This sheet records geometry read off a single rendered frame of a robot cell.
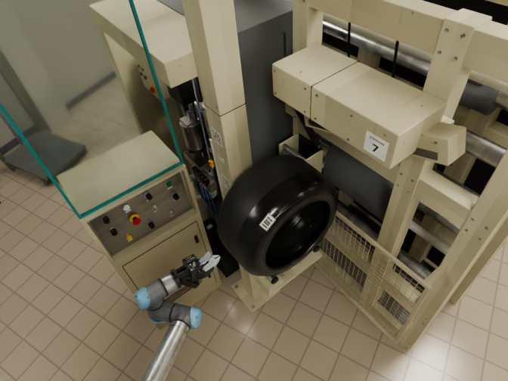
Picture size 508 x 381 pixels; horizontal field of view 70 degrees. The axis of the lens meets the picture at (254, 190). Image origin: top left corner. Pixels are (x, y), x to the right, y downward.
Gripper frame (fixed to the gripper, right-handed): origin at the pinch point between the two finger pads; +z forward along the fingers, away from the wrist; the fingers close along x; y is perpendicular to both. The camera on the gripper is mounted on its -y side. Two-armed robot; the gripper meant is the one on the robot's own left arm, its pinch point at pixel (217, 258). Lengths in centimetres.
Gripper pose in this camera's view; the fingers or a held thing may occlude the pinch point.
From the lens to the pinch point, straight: 155.3
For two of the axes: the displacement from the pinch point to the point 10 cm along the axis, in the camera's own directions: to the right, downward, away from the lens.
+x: -6.0, -5.6, 5.7
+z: 8.0, -4.1, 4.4
